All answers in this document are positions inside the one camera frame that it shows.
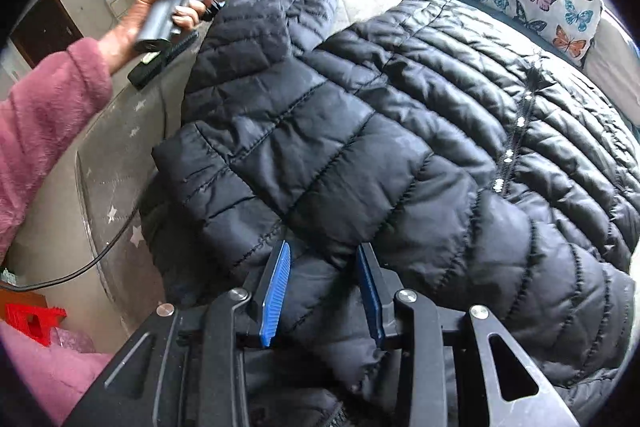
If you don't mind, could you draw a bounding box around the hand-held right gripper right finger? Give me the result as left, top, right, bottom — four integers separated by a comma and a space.
356, 243, 581, 427

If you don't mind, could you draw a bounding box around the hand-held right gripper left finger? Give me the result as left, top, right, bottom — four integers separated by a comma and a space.
65, 241, 292, 427

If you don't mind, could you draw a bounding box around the black puffer jacket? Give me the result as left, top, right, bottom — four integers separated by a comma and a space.
139, 0, 638, 427

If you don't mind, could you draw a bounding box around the person's left forearm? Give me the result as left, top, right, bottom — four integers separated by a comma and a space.
0, 38, 113, 258

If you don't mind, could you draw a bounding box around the person's left hand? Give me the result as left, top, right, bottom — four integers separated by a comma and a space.
100, 0, 209, 72

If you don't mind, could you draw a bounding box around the black case with green label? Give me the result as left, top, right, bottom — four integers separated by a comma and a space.
127, 32, 201, 88

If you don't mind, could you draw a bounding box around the dark wooden door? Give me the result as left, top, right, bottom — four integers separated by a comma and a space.
10, 0, 83, 68

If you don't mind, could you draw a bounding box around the grey star-print mattress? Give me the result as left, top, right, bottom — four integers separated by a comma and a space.
75, 0, 640, 343

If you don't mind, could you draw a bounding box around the person's pink robe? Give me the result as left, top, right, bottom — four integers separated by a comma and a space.
0, 322, 113, 427

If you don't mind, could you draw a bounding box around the red plastic stool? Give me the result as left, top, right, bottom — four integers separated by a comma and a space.
5, 303, 68, 348

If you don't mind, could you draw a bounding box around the white pillow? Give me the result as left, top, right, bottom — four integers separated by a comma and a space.
582, 12, 640, 128

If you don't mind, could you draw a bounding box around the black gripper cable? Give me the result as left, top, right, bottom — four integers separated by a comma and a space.
0, 32, 173, 293

